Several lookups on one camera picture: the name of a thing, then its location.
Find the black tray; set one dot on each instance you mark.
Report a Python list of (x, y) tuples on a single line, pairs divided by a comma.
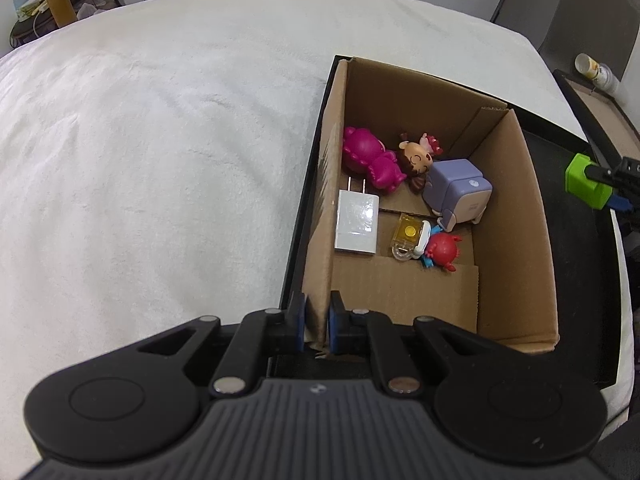
[(575, 285)]

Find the white wall charger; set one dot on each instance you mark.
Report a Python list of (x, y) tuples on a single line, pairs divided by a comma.
[(355, 220)]

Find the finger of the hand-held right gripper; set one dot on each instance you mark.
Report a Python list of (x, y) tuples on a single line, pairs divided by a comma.
[(617, 171), (620, 203)]

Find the red crab blue figurine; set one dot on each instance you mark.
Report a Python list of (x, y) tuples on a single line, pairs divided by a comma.
[(442, 251)]

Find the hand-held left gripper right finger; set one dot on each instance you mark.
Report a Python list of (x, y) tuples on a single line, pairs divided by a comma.
[(334, 325)]

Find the brown topped black frame furniture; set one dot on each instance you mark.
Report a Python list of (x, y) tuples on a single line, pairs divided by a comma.
[(600, 110)]

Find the brown cardboard box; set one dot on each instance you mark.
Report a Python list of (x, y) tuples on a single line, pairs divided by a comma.
[(510, 210)]

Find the white bed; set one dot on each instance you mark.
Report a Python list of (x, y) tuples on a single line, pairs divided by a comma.
[(150, 160)]

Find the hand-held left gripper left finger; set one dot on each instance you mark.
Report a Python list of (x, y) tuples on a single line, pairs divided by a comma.
[(300, 321)]

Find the pink toy figurine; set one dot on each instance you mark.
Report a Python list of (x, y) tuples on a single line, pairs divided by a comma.
[(365, 151)]

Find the green plastic box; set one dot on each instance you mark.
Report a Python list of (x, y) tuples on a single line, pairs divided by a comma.
[(580, 180)]

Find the grey upholstered panel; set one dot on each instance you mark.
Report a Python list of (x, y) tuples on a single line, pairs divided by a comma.
[(565, 10)]

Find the orange faced red haired figurine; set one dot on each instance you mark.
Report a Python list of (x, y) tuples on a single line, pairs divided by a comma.
[(417, 162)]

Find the small purple toy device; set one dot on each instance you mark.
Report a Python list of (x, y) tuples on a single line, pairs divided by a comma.
[(455, 180)]

